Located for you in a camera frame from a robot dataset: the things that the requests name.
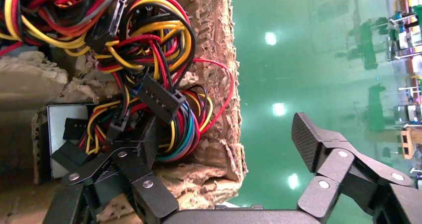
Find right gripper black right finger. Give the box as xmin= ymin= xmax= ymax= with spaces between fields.
xmin=291 ymin=112 xmax=422 ymax=224

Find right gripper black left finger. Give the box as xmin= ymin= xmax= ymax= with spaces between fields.
xmin=43 ymin=116 xmax=179 ymax=224

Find grey power supply rainbow cables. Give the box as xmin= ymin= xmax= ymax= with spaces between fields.
xmin=46 ymin=0 xmax=235 ymax=180

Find wooden crate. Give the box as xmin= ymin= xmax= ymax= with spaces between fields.
xmin=400 ymin=128 xmax=418 ymax=160

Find brown cardboard divider box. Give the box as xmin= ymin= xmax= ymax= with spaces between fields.
xmin=0 ymin=0 xmax=248 ymax=224

